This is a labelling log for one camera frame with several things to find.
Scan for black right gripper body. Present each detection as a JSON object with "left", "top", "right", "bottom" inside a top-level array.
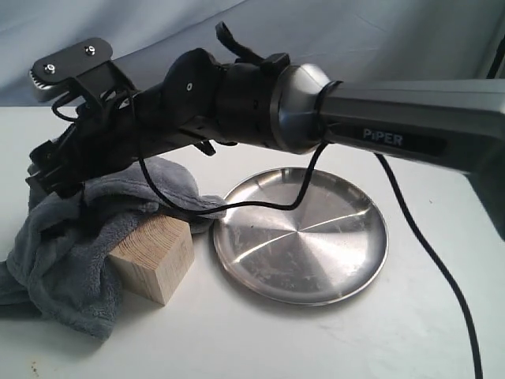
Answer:
[{"left": 25, "top": 102, "right": 158, "bottom": 197}]

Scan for wooden block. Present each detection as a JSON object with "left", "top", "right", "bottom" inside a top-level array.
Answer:
[{"left": 109, "top": 216, "right": 195, "bottom": 306}]

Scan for grey fleece cloth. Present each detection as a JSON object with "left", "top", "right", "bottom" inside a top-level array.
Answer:
[{"left": 1, "top": 157, "right": 224, "bottom": 340}]

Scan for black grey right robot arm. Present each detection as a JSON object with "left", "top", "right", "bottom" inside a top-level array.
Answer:
[{"left": 27, "top": 23, "right": 504, "bottom": 233}]

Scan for round steel plate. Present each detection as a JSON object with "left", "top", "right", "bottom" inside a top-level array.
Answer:
[{"left": 213, "top": 170, "right": 388, "bottom": 306}]

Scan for white backdrop cloth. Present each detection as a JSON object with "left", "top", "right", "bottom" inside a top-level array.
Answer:
[{"left": 1, "top": 1, "right": 504, "bottom": 106}]

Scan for black stand pole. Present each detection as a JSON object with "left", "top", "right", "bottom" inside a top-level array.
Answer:
[{"left": 484, "top": 20, "right": 504, "bottom": 79}]

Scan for wrist camera with black bracket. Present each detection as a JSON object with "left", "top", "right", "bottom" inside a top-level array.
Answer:
[{"left": 28, "top": 37, "right": 135, "bottom": 112}]

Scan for black cable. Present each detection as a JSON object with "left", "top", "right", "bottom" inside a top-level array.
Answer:
[{"left": 50, "top": 86, "right": 484, "bottom": 379}]

